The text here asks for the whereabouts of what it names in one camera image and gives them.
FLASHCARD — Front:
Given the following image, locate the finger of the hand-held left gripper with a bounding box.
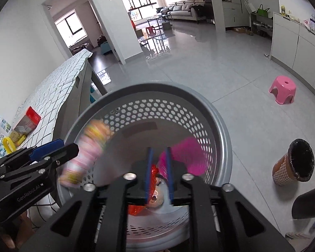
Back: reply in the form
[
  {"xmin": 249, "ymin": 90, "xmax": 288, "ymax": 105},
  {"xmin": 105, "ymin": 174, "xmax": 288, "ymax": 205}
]
[
  {"xmin": 0, "ymin": 139, "xmax": 65, "ymax": 174},
  {"xmin": 0, "ymin": 143, "xmax": 80, "ymax": 187}
]

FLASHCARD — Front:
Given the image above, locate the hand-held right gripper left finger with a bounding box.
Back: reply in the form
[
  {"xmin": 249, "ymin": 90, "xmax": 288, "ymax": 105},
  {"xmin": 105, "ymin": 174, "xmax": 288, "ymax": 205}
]
[{"xmin": 18, "ymin": 147, "xmax": 155, "ymax": 252}]

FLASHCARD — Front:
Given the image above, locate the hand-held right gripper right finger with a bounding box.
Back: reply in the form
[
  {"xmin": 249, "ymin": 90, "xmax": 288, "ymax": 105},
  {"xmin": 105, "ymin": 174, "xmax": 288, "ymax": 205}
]
[{"xmin": 165, "ymin": 147, "xmax": 296, "ymax": 252}]

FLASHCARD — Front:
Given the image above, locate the pink snack wrapper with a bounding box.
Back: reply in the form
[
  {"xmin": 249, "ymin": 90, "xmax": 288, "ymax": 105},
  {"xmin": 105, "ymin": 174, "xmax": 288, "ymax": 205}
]
[{"xmin": 58, "ymin": 119, "xmax": 114, "ymax": 188}]

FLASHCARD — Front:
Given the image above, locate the round brown plush toy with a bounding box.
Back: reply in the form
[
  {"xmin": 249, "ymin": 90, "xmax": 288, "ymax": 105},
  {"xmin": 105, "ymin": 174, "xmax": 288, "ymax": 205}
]
[{"xmin": 147, "ymin": 175, "xmax": 165, "ymax": 208}]

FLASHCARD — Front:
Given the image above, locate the pink mesh scoop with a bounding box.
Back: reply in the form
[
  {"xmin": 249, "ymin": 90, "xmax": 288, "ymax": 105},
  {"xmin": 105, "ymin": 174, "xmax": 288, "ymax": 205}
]
[{"xmin": 157, "ymin": 136, "xmax": 210, "ymax": 177}]

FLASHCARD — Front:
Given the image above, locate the red plastic bag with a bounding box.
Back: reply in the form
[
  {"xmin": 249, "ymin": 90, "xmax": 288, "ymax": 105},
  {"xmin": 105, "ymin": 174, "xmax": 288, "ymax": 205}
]
[{"xmin": 128, "ymin": 164, "xmax": 160, "ymax": 217}]

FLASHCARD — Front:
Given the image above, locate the grey perforated basket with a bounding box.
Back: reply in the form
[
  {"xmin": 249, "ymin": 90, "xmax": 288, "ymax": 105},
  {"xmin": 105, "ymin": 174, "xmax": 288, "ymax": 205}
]
[{"xmin": 56, "ymin": 83, "xmax": 233, "ymax": 252}]

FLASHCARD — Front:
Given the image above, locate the long red box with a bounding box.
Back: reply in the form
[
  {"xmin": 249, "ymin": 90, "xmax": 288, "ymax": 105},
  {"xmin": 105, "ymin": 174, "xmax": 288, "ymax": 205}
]
[{"xmin": 14, "ymin": 107, "xmax": 42, "ymax": 137}]

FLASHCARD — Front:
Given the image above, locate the yellow-rimmed container lid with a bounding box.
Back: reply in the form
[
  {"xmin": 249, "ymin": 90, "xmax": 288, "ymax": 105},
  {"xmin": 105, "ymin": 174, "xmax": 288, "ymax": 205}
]
[{"xmin": 3, "ymin": 136, "xmax": 18, "ymax": 155}]

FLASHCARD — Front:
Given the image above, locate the white jar with blue lid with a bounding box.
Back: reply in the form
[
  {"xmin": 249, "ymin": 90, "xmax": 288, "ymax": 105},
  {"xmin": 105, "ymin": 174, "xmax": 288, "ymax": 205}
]
[{"xmin": 0, "ymin": 115, "xmax": 12, "ymax": 137}]

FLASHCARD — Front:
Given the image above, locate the white checked tablecloth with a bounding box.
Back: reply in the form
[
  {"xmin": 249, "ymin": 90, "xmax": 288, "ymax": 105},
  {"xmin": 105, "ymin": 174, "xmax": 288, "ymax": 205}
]
[{"xmin": 5, "ymin": 50, "xmax": 93, "ymax": 158}]

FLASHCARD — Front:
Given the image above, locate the checked bin with black liner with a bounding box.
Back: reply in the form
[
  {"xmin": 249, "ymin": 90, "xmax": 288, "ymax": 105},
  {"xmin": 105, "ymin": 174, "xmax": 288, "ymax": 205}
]
[{"xmin": 272, "ymin": 139, "xmax": 315, "ymax": 187}]

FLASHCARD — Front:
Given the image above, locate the bedroom window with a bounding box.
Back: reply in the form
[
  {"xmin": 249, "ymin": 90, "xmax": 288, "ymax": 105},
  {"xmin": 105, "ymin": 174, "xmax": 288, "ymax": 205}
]
[{"xmin": 55, "ymin": 10, "xmax": 88, "ymax": 41}]

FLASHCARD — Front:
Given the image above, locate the pink plastic stool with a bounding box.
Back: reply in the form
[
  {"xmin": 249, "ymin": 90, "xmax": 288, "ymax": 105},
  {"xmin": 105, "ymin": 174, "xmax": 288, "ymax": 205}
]
[{"xmin": 268, "ymin": 76, "xmax": 297, "ymax": 105}]

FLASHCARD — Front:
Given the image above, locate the dark cylinder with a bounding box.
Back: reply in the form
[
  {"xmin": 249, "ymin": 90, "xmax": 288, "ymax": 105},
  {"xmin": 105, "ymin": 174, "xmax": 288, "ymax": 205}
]
[{"xmin": 291, "ymin": 185, "xmax": 315, "ymax": 219}]

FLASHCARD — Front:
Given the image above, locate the glass coffee table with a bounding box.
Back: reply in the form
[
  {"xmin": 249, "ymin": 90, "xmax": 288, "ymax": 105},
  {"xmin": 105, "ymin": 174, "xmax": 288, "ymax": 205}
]
[{"xmin": 147, "ymin": 14, "xmax": 174, "ymax": 36}]

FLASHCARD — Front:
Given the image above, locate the grey sofa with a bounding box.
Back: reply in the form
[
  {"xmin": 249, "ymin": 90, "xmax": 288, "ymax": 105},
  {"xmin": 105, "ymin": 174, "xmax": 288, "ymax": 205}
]
[{"xmin": 157, "ymin": 0, "xmax": 213, "ymax": 23}]

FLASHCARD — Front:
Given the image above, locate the balcony window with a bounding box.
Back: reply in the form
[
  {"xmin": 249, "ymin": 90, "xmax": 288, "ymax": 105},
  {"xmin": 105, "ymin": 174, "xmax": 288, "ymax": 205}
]
[{"xmin": 119, "ymin": 0, "xmax": 158, "ymax": 21}]

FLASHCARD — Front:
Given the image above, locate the shoe rack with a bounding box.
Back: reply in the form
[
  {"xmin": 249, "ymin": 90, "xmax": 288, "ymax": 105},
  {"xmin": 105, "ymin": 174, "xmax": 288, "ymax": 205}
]
[{"xmin": 249, "ymin": 10, "xmax": 275, "ymax": 38}]

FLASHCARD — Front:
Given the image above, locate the white sideboard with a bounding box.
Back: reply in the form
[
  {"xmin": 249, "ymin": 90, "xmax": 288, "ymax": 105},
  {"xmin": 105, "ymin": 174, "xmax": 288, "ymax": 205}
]
[{"xmin": 270, "ymin": 12, "xmax": 315, "ymax": 90}]

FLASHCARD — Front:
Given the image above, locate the white shelf cabinet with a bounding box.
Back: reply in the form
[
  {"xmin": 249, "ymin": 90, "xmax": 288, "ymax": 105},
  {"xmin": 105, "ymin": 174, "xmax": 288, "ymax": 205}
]
[{"xmin": 218, "ymin": 0, "xmax": 248, "ymax": 28}]

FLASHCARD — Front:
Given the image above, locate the green bag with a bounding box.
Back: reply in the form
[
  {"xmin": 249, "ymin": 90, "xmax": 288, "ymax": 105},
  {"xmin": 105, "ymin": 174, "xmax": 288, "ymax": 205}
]
[{"xmin": 257, "ymin": 4, "xmax": 271, "ymax": 19}]

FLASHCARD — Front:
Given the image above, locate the black cable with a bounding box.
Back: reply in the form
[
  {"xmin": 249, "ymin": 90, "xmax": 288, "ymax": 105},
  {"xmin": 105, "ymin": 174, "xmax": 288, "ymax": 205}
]
[{"xmin": 33, "ymin": 201, "xmax": 59, "ymax": 229}]

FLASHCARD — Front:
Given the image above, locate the grey table frame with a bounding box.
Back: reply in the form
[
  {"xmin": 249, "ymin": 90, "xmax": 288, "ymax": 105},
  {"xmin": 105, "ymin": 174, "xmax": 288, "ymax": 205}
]
[{"xmin": 54, "ymin": 60, "xmax": 108, "ymax": 137}]

